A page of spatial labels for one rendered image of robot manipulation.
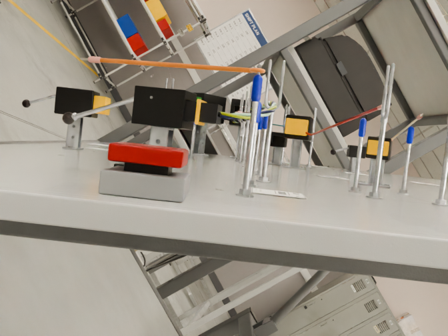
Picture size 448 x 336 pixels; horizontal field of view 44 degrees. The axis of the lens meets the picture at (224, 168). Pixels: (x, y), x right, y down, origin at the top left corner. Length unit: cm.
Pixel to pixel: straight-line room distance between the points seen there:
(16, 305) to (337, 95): 113
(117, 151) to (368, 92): 137
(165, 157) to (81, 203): 6
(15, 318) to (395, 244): 59
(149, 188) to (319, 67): 133
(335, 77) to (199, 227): 137
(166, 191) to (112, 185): 4
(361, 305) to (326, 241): 736
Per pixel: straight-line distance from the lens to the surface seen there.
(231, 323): 155
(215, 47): 848
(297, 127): 111
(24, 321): 85
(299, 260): 49
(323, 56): 167
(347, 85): 169
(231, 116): 59
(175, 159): 37
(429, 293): 838
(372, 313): 773
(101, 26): 897
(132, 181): 37
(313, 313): 764
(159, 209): 33
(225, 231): 33
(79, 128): 95
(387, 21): 201
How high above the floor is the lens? 117
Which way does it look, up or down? 2 degrees down
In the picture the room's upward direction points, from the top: 61 degrees clockwise
